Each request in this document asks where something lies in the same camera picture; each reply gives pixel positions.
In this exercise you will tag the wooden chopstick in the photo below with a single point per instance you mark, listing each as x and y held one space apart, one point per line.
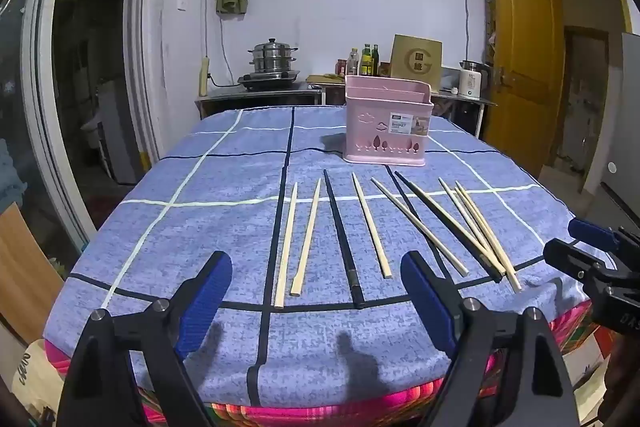
306 239
419 227
371 227
467 214
500 256
452 223
286 247
457 205

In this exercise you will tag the steel kitchen counter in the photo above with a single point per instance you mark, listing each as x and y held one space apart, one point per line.
260 99

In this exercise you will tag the green bottle yellow label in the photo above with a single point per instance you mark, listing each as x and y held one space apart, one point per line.
366 64

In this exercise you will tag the yellow wooden door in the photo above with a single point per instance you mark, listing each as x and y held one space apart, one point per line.
520 57

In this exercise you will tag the white box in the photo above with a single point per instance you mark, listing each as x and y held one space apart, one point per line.
450 79

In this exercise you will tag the beige paper bag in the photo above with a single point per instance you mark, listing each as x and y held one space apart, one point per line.
35 382

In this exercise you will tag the steel steamer pot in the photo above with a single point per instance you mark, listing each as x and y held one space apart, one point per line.
272 57

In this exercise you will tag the blue plaid tablecloth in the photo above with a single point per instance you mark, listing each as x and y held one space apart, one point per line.
200 217

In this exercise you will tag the gold gift box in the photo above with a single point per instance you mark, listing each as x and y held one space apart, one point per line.
417 57

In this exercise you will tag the cardboard box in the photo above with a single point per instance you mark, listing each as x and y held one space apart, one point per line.
590 372

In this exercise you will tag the beige power strip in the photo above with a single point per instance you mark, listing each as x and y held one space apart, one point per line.
203 77

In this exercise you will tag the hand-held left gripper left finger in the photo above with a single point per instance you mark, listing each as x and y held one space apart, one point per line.
205 302

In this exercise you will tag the white sliding glass door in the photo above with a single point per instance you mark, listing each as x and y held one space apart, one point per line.
145 57

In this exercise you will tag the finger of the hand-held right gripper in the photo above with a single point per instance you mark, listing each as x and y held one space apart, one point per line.
592 229
570 257

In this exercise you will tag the pink plastic chopstick basket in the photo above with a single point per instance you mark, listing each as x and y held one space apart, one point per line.
385 142

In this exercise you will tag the black chopstick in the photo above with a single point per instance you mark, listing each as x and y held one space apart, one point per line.
340 227
407 183

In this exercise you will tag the wooden cutting board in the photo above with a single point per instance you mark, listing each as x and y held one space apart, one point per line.
325 78

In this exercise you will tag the black induction stove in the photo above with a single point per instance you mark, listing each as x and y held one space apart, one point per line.
267 81

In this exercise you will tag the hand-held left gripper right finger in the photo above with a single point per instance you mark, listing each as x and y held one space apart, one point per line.
430 302

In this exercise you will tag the clear plastic bottle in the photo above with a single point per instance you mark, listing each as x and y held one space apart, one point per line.
353 64

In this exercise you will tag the pink striped cloth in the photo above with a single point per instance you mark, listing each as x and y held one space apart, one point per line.
300 417

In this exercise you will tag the red lidded jar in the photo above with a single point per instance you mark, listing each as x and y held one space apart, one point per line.
341 68

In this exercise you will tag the dark glass bottle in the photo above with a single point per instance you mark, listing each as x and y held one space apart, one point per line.
376 62

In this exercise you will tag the white electric kettle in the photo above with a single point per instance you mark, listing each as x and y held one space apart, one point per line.
470 82

